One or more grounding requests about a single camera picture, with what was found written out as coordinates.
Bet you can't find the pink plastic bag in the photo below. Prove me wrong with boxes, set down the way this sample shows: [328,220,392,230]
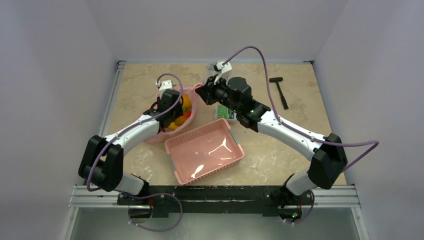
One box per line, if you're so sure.
[143,83,203,144]

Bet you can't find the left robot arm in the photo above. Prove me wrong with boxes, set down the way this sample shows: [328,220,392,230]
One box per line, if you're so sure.
[78,89,183,205]

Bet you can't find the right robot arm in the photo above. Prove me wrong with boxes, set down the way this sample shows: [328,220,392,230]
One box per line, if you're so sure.
[195,77,348,207]

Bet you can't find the orange fake fruit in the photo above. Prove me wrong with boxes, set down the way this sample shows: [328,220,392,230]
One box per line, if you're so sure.
[181,94,192,112]

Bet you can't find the red fake fruit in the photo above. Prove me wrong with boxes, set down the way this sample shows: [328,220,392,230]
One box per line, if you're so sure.
[183,111,192,120]

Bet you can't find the yellow fake banana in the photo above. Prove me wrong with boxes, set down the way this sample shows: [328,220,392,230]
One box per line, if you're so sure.
[167,122,179,131]

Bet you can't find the green labelled small plastic case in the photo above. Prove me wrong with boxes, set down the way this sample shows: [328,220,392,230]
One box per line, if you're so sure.
[214,104,238,125]

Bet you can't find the pink plastic basket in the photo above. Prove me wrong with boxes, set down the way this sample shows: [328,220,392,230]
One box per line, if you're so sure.
[164,118,245,186]

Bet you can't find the black hammer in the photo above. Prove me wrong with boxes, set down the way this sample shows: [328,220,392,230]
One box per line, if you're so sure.
[268,76,289,110]

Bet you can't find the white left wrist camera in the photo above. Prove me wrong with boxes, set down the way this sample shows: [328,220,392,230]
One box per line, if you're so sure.
[156,79,174,91]

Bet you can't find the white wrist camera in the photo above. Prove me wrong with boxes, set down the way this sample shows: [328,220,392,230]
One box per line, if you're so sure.
[213,61,233,85]
[156,79,174,91]

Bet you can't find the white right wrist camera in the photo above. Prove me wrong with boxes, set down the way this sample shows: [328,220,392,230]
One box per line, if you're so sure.
[213,61,233,85]

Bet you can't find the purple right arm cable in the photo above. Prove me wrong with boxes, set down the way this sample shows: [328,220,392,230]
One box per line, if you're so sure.
[221,45,380,226]

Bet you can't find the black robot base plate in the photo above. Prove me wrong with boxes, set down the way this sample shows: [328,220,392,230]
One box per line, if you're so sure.
[117,185,315,220]

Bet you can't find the aluminium table frame rail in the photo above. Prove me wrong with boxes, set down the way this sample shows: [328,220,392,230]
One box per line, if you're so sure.
[62,60,370,240]

